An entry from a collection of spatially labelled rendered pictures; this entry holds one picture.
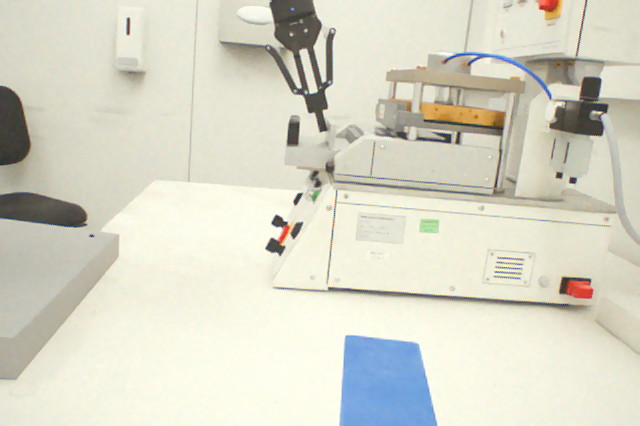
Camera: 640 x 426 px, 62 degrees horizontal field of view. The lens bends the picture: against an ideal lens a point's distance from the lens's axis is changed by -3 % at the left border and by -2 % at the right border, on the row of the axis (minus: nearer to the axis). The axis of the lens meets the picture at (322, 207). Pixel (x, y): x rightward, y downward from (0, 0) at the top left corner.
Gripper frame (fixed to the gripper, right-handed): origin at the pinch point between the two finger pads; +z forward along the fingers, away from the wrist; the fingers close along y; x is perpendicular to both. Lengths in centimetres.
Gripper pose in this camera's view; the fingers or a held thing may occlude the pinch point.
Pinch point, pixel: (318, 112)
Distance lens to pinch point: 97.5
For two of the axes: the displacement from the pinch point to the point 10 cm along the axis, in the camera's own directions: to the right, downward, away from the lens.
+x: 0.1, 2.3, -9.7
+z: 2.5, 9.4, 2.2
